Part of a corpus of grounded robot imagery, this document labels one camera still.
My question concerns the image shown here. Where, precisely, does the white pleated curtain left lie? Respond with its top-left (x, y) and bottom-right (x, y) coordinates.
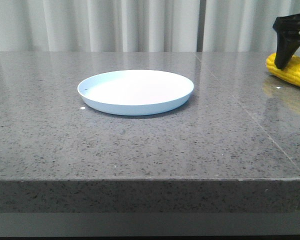
top-left (0, 0), bottom-right (206, 52)

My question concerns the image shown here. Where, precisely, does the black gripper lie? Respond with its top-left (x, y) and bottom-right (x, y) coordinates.
top-left (273, 13), bottom-right (300, 70)

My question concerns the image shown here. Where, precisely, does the white pleated curtain right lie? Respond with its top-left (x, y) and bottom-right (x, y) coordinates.
top-left (202, 0), bottom-right (300, 52)

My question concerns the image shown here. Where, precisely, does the yellow corn cob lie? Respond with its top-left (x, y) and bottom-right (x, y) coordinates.
top-left (265, 53), bottom-right (300, 87)

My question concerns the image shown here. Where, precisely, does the light blue round plate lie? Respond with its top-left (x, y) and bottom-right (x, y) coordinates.
top-left (77, 69), bottom-right (194, 116)

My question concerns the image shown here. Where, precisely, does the white pleated curtain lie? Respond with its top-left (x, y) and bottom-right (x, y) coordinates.
top-left (202, 0), bottom-right (300, 52)
top-left (0, 0), bottom-right (206, 52)

